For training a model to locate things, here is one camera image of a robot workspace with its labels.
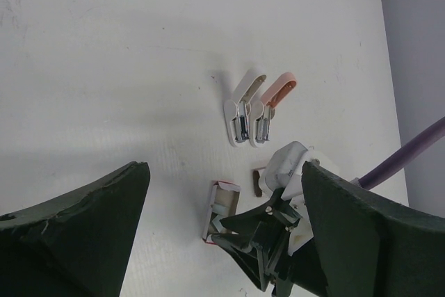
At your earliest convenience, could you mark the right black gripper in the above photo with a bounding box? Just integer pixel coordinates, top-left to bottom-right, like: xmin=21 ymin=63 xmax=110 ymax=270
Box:
xmin=211 ymin=188 xmax=328 ymax=296

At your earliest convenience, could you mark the red white staple box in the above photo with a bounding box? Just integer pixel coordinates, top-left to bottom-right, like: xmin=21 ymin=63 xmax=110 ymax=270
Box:
xmin=252 ymin=167 xmax=265 ymax=198

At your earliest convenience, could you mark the staple box tray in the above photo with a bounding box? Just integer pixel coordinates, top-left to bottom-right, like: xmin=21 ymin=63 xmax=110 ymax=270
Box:
xmin=202 ymin=180 xmax=241 ymax=245

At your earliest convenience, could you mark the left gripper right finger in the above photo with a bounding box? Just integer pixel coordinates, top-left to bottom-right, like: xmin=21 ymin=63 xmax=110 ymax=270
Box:
xmin=302 ymin=162 xmax=444 ymax=296

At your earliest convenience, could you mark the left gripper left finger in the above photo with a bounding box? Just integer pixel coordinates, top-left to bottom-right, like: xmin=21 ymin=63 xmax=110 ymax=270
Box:
xmin=1 ymin=161 xmax=150 ymax=296

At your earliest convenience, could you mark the white stapler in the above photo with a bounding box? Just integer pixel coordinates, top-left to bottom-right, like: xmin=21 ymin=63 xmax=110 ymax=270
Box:
xmin=223 ymin=66 xmax=267 ymax=147

